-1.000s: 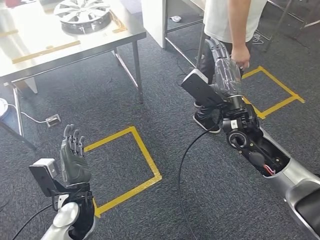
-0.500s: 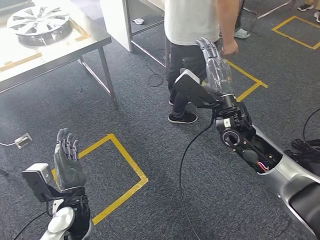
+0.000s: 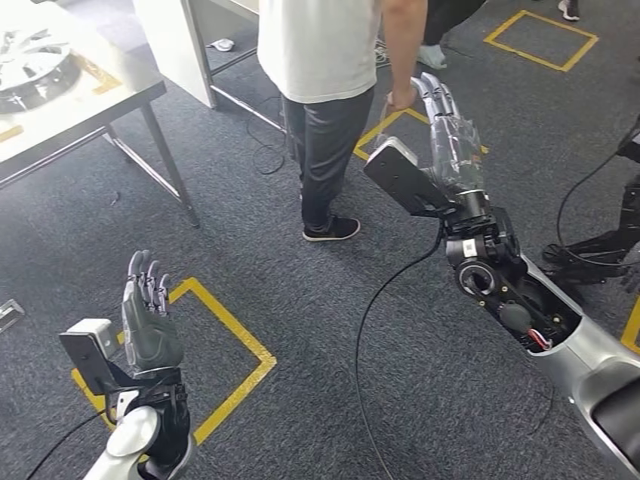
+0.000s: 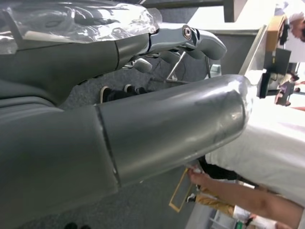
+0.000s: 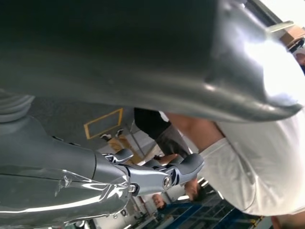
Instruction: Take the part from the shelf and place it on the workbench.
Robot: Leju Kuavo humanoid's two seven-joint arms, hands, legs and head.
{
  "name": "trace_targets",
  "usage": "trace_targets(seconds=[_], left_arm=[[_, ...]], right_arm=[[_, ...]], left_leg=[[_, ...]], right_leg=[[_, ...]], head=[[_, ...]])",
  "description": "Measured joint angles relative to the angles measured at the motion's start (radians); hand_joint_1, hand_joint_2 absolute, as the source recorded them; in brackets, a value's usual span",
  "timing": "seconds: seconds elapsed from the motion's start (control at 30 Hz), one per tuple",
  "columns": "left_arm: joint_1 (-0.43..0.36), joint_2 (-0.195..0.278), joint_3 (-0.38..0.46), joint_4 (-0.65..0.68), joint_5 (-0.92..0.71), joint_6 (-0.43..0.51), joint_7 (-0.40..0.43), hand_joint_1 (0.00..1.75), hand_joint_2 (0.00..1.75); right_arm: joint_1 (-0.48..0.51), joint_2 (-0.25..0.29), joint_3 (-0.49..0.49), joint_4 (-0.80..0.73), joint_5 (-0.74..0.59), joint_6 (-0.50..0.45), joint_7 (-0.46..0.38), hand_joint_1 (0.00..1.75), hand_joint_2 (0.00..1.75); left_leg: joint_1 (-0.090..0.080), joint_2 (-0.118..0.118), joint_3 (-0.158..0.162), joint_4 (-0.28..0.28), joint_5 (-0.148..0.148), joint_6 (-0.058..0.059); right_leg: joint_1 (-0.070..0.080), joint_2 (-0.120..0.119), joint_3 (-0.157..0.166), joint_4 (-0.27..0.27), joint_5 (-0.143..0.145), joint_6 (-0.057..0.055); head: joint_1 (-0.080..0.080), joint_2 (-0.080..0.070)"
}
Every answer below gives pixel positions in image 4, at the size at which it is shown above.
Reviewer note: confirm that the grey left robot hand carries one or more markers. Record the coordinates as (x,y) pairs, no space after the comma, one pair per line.
(154,126)

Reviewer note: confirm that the yellow floor tape square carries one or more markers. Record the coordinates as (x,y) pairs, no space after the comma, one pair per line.
(175,197)

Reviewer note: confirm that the person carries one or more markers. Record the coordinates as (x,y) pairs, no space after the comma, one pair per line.
(274,151)
(297,28)

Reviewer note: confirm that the black equipment on stand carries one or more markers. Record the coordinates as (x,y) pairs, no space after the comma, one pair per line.
(281,61)

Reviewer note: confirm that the brown cardboard box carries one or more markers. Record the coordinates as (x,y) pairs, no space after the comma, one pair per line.
(274,33)

